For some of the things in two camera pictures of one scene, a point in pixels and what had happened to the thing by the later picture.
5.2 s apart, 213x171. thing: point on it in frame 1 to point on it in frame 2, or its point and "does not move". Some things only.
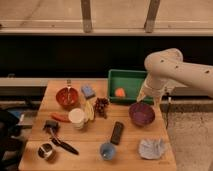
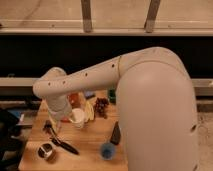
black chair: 10,143 does not move
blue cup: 107,151 does not move
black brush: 52,126 does not move
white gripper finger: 157,100 to 57,125
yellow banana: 90,110 does not move
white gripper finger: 142,95 to 72,117
